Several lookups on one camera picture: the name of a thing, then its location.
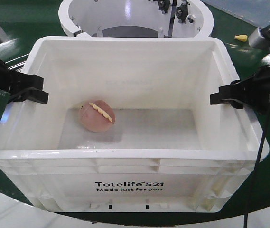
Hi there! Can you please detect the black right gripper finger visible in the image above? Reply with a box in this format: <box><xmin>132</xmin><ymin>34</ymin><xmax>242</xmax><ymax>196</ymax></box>
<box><xmin>219</xmin><ymin>80</ymin><xmax>251</xmax><ymax>94</ymax></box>
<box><xmin>210</xmin><ymin>92</ymin><xmax>243</xmax><ymax>109</ymax></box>

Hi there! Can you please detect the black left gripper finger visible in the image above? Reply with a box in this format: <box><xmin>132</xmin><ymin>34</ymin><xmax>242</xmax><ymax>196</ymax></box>
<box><xmin>9</xmin><ymin>71</ymin><xmax>44</xmax><ymax>92</ymax></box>
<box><xmin>8</xmin><ymin>87</ymin><xmax>48</xmax><ymax>104</ymax></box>

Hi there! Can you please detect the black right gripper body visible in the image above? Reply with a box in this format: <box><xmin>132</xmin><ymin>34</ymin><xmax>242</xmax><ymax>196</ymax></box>
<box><xmin>249</xmin><ymin>65</ymin><xmax>270</xmax><ymax>114</ymax></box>

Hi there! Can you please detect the pink plush ball toy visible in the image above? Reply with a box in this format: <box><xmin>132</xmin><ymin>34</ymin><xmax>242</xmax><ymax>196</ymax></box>
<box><xmin>78</xmin><ymin>100</ymin><xmax>116</xmax><ymax>133</ymax></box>

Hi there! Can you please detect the white plastic tote crate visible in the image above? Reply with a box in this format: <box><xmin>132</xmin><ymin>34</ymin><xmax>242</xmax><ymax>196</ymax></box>
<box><xmin>0</xmin><ymin>37</ymin><xmax>261</xmax><ymax>212</ymax></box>

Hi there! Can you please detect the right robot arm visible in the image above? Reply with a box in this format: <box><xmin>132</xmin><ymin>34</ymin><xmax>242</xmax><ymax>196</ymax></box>
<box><xmin>210</xmin><ymin>27</ymin><xmax>270</xmax><ymax>114</ymax></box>

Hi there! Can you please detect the clear plastic storage box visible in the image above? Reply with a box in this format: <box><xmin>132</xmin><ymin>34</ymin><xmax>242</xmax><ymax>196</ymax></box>
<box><xmin>203</xmin><ymin>0</ymin><xmax>270</xmax><ymax>27</ymax></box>

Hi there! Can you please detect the small yellow toy piece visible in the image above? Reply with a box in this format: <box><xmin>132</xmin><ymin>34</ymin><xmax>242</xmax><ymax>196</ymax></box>
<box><xmin>234</xmin><ymin>34</ymin><xmax>248</xmax><ymax>42</ymax></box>

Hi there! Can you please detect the black cable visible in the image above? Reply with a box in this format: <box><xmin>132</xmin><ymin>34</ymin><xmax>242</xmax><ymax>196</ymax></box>
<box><xmin>243</xmin><ymin>47</ymin><xmax>270</xmax><ymax>228</ymax></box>

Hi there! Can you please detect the white ring conveyor hub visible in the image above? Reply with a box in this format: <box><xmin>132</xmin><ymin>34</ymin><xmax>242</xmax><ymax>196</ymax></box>
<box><xmin>58</xmin><ymin>0</ymin><xmax>214</xmax><ymax>38</ymax></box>

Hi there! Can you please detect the black bearing mount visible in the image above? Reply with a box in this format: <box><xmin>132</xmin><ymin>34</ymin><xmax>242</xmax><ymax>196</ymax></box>
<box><xmin>146</xmin><ymin>0</ymin><xmax>195</xmax><ymax>25</ymax></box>

